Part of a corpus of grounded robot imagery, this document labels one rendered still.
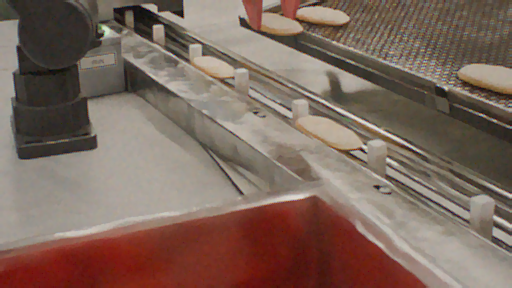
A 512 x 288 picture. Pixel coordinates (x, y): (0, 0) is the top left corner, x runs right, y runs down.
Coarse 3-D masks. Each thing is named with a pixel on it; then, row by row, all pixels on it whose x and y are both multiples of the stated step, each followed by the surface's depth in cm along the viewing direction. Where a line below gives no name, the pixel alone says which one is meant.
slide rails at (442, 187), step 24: (144, 24) 138; (168, 48) 123; (264, 96) 100; (288, 96) 99; (288, 120) 91; (408, 168) 77; (408, 192) 72; (432, 192) 73; (456, 192) 72; (456, 216) 68; (504, 216) 67
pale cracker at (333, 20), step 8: (304, 8) 117; (312, 8) 115; (320, 8) 114; (328, 8) 114; (296, 16) 116; (304, 16) 114; (312, 16) 113; (320, 16) 112; (328, 16) 111; (336, 16) 110; (344, 16) 110; (320, 24) 111; (328, 24) 110; (336, 24) 109; (344, 24) 110
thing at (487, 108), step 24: (312, 0) 121; (360, 0) 117; (384, 0) 115; (408, 0) 113; (432, 0) 111; (312, 24) 113; (360, 24) 108; (384, 24) 107; (432, 24) 103; (480, 24) 99; (504, 24) 98; (336, 48) 100; (360, 48) 101; (384, 48) 99; (480, 48) 93; (504, 48) 91; (384, 72) 92; (408, 72) 88; (432, 72) 90; (456, 96) 82; (504, 120) 76
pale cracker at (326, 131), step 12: (300, 120) 89; (312, 120) 88; (324, 120) 87; (312, 132) 85; (324, 132) 84; (336, 132) 84; (348, 132) 84; (336, 144) 82; (348, 144) 82; (360, 144) 82
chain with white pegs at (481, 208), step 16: (128, 16) 140; (160, 32) 127; (192, 48) 115; (224, 80) 110; (240, 80) 103; (304, 112) 90; (368, 144) 78; (384, 144) 78; (368, 160) 79; (384, 160) 78; (416, 192) 75; (480, 208) 65; (480, 224) 66
